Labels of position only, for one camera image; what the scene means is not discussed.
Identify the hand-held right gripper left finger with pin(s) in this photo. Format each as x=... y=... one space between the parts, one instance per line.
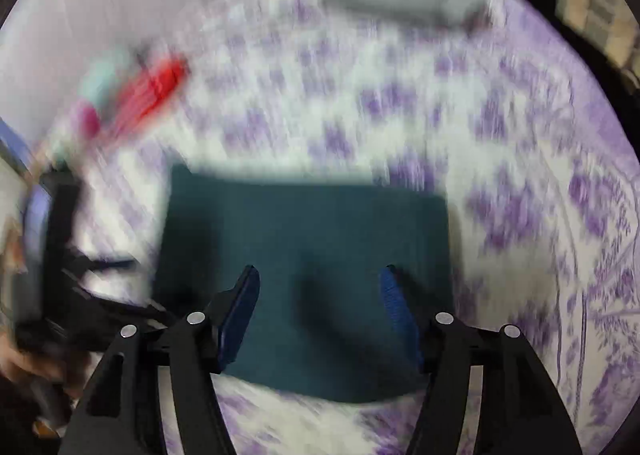
x=235 y=320

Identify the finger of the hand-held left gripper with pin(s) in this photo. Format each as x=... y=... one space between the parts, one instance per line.
x=107 y=307

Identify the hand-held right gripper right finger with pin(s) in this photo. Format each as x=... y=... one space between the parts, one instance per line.
x=397 y=307

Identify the teal pants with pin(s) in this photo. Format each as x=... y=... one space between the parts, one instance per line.
x=310 y=240

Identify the red striped pants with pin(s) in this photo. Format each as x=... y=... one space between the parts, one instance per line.
x=150 y=92

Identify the person's left hand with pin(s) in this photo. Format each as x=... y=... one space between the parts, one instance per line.
x=75 y=375

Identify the floral pillow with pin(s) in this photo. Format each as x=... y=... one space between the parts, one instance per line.
x=100 y=100

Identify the purple floral bedspread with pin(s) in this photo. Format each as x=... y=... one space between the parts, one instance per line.
x=500 y=135

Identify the white lace curtain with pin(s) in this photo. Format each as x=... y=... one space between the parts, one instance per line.
x=125 y=0

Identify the beige striped brick-pattern cloth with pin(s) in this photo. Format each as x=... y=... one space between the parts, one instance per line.
x=600 y=5

